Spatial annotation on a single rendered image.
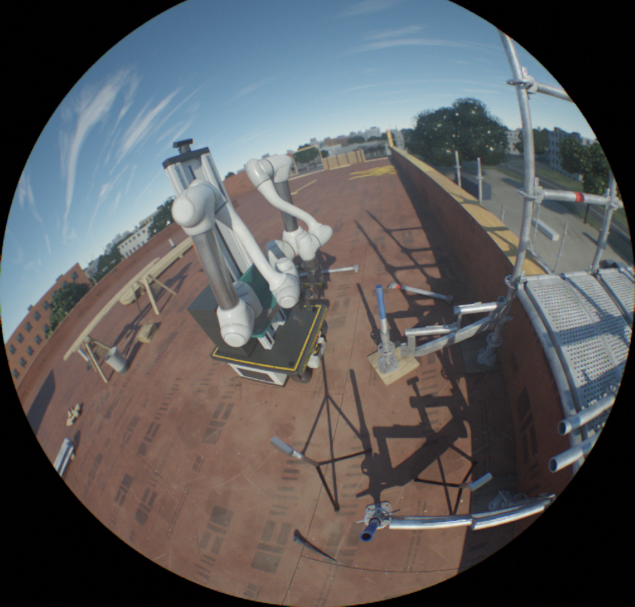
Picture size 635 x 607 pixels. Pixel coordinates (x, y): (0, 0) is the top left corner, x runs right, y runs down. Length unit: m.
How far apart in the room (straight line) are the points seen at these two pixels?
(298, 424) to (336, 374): 0.49
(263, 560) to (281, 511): 0.41
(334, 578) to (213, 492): 1.03
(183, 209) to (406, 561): 1.96
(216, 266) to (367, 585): 1.87
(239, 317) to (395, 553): 1.57
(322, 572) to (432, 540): 0.63
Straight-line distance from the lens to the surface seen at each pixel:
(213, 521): 1.94
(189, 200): 0.82
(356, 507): 1.52
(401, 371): 1.72
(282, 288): 0.95
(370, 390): 1.68
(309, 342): 1.64
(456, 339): 1.55
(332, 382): 1.77
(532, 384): 1.48
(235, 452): 1.88
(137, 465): 2.75
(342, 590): 1.68
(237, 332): 1.03
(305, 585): 1.72
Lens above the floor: 1.50
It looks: 34 degrees down
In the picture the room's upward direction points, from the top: 20 degrees counter-clockwise
